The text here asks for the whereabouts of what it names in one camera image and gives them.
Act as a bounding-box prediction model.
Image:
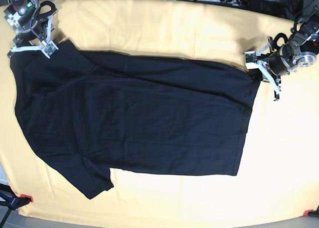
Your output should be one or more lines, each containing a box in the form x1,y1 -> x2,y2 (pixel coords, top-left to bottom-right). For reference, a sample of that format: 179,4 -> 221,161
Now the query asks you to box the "black box on table edge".
245,0 -> 282,17

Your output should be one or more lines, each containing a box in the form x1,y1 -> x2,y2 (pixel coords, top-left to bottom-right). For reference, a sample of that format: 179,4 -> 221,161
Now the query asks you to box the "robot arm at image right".
244,5 -> 319,101

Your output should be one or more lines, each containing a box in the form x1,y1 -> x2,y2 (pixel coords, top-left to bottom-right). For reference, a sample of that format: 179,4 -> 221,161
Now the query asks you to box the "red-tipped table clamp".
303,207 -> 319,218
0,192 -> 33,211

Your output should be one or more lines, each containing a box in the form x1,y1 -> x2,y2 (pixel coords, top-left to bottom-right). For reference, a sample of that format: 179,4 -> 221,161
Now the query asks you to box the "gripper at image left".
6,9 -> 57,57

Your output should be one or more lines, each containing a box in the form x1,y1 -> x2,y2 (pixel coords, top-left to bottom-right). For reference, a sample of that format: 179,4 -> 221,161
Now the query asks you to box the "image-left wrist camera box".
40,40 -> 58,59

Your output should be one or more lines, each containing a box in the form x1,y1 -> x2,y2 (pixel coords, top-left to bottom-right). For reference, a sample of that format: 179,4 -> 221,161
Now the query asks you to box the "left red-tipped table clamp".
0,192 -> 33,211

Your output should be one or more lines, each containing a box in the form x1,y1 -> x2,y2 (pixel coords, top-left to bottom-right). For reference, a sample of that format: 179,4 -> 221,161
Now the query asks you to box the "right red-tipped table clamp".
303,207 -> 319,218

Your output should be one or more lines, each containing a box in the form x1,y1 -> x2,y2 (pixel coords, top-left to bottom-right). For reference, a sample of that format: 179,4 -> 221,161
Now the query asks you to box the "black T-shirt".
10,40 -> 259,199

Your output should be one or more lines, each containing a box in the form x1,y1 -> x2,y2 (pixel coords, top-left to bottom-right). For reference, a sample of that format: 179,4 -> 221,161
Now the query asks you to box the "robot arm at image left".
4,0 -> 58,58

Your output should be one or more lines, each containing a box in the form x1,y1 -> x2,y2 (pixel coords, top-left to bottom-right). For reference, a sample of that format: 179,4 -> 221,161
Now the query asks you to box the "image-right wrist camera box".
244,51 -> 259,70

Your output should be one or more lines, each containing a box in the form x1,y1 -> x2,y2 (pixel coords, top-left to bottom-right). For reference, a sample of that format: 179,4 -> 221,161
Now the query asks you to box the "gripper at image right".
250,37 -> 281,101

